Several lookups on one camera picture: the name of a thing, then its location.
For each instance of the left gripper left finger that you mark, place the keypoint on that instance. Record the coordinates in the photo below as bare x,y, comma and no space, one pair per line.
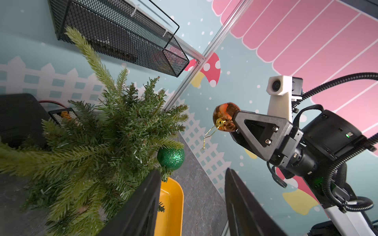
138,215

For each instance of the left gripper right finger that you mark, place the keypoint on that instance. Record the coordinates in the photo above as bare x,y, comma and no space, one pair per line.
246,217

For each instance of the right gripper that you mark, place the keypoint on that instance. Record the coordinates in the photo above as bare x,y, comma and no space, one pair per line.
275,140

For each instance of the orange shiny ball ornament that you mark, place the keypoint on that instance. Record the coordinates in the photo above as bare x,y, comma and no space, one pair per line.
223,115

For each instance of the green glitter ball ornament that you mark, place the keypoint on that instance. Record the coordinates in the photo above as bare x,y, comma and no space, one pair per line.
171,158

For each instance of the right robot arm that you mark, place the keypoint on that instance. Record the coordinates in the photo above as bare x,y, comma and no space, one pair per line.
318,153

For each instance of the small green christmas tree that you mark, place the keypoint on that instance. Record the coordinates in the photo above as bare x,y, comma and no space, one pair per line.
94,163

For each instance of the yellow plastic tray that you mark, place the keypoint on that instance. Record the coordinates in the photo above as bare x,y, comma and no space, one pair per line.
170,222

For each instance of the black box on table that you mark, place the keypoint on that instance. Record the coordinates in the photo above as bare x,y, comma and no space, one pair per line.
21,120

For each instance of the black box in basket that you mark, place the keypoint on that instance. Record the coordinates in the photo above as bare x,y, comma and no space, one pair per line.
116,43

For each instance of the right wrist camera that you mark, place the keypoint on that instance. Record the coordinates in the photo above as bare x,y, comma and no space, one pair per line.
283,90

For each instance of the black wire mesh basket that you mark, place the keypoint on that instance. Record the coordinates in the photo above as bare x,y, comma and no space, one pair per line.
156,45

